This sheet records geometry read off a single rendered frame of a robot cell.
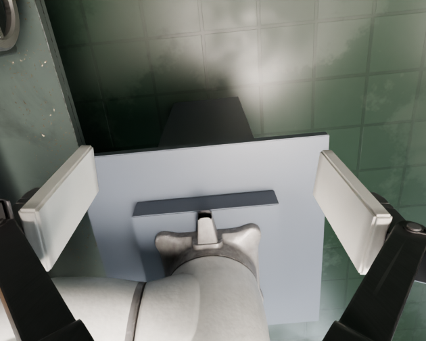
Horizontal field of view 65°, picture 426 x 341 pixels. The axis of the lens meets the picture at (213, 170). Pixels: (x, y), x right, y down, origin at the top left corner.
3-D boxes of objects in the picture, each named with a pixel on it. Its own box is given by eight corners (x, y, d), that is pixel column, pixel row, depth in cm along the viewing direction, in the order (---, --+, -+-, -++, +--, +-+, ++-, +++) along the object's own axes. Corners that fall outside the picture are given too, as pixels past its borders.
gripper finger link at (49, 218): (50, 273, 14) (32, 273, 14) (99, 191, 20) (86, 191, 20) (36, 210, 13) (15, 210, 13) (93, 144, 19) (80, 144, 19)
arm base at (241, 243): (259, 202, 56) (264, 221, 51) (263, 301, 65) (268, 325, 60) (150, 212, 56) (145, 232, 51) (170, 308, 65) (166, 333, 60)
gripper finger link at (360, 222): (375, 216, 13) (394, 216, 13) (320, 149, 19) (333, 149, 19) (358, 276, 14) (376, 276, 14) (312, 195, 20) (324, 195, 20)
